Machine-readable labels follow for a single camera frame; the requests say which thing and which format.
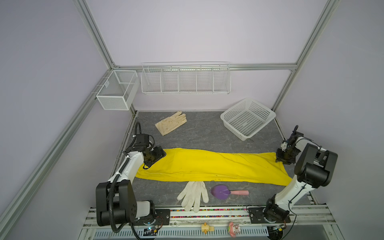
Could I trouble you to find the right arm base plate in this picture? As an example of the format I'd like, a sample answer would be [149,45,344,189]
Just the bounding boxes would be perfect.
[247,207,292,224]

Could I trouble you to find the yellow trousers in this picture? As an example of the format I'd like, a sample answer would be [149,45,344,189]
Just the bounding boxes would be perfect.
[136,148,292,186]

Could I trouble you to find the white wire wall shelf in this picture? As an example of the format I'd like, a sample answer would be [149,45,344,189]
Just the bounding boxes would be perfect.
[141,62,232,95]

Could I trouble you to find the yellow duck figurine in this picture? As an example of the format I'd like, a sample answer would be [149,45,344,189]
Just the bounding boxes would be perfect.
[201,223,215,234]

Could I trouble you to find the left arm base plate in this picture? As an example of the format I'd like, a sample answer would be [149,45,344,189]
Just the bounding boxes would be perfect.
[134,209,171,226]

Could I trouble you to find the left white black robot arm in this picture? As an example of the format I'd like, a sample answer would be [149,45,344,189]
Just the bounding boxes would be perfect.
[96,122,166,233]

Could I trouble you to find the pink white doll figurine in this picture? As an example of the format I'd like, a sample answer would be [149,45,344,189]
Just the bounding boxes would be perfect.
[228,222,241,238]

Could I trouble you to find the white mesh wall box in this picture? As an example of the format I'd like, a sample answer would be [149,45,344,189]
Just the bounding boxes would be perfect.
[96,70,140,111]

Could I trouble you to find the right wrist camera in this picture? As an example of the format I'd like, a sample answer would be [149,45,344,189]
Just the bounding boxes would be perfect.
[281,141,289,151]

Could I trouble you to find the white knit work glove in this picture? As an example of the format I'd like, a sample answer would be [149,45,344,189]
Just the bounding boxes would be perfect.
[177,182,209,213]

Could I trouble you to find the white plastic laundry basket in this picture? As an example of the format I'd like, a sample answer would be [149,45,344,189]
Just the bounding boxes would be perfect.
[220,98,276,141]

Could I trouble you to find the purple pink toy shovel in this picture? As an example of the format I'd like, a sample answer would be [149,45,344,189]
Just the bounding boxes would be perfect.
[211,185,250,200]

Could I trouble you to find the beige fabric glove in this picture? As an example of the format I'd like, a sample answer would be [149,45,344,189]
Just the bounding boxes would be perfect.
[155,111,187,136]

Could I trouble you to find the aluminium frame rail front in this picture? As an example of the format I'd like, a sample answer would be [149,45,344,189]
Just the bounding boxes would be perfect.
[82,204,337,230]

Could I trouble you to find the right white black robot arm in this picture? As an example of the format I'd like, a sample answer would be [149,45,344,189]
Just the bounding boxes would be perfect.
[263,126,338,223]

